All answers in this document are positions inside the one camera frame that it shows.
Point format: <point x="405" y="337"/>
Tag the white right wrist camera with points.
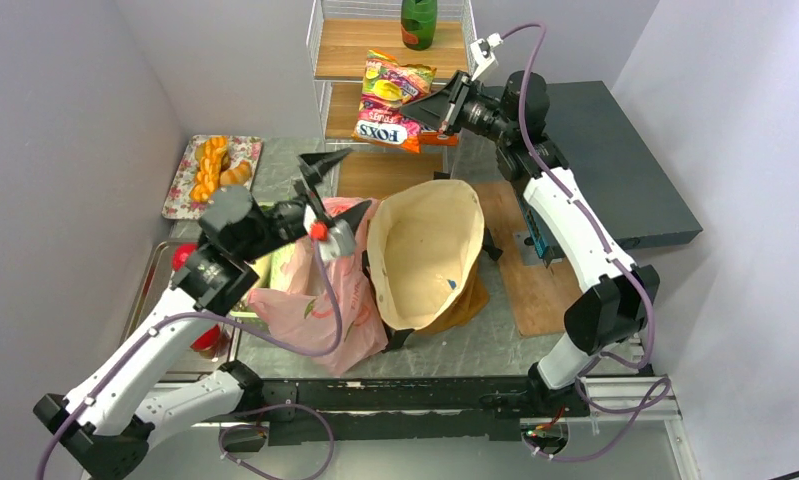
<point x="483" y="56"/>

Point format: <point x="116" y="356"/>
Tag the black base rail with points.
<point x="495" y="407"/>

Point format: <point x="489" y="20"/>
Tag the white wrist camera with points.
<point x="483" y="56"/>
<point x="333" y="242"/>

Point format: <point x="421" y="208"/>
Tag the grey metal equipment box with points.
<point x="621" y="180"/>

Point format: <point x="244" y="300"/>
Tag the pink plastic bag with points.
<point x="304" y="317"/>

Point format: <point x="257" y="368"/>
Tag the Foxs fruits candy bag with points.
<point x="387" y="85"/>

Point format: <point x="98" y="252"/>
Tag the white wire wooden shelf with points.
<point x="339" y="35"/>

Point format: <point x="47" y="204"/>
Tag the floral tray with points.
<point x="177" y="204"/>

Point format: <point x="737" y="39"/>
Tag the green romaine lettuce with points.
<point x="283" y="268"/>

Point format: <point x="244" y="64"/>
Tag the wooden board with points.
<point x="538" y="295"/>

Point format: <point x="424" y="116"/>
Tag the green glass bottle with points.
<point x="418" y="20"/>

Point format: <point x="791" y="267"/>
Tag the metal baking tray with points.
<point x="154" y="289"/>

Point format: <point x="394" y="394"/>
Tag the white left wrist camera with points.
<point x="333" y="242"/>

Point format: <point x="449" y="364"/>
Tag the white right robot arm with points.
<point x="616" y="300"/>

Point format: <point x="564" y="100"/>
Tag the orange snack bag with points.
<point x="435" y="138"/>

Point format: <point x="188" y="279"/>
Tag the orange ruffled food piece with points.
<point x="212" y="158"/>

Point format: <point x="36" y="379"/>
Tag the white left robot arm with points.
<point x="110" y="422"/>

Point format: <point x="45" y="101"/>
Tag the brown paper grocery bag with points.
<point x="421" y="258"/>

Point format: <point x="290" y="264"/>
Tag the croissant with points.
<point x="236" y="175"/>

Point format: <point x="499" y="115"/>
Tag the red tomato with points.
<point x="181" y="254"/>

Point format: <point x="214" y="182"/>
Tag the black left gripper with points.
<point x="315" y="208"/>

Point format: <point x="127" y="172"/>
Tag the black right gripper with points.
<point x="456" y="102"/>

